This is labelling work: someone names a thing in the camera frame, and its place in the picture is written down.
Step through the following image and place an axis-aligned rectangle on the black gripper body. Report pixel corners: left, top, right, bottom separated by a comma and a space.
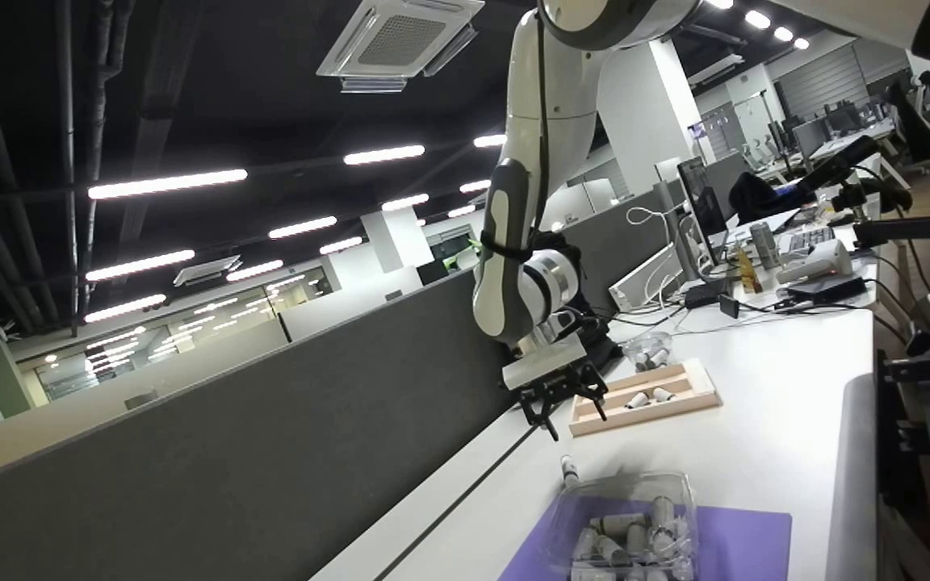
514, 362, 611, 420

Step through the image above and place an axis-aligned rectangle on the wooden tray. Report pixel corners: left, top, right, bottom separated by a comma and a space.
566, 355, 725, 439

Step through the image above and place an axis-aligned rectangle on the clear plastic container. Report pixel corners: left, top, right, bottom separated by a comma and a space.
546, 466, 700, 581

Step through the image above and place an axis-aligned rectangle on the purple rectangular mat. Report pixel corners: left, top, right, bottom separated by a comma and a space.
498, 495, 795, 581

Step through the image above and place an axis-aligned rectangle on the computer monitor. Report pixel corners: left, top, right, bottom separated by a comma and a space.
673, 157, 728, 276

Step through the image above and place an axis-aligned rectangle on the black flat keyboard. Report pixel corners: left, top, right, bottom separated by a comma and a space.
785, 270, 869, 308

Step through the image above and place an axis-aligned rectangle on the black office chair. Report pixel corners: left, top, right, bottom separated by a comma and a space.
725, 168, 803, 226

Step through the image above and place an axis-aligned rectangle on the white building pillar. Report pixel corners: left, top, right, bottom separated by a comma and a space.
592, 38, 708, 201

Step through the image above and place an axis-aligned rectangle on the grey desk partition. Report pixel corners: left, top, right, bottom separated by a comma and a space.
0, 267, 522, 581

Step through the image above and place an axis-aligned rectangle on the black horizontal bar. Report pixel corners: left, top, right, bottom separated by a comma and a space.
848, 211, 930, 251

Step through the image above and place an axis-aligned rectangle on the ceiling air conditioner unit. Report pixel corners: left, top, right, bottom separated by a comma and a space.
313, 0, 488, 96

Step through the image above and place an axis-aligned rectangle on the white wrist camera block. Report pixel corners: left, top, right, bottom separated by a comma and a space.
500, 337, 592, 393

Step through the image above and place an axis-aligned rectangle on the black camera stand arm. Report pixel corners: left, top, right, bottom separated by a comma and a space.
822, 134, 917, 216

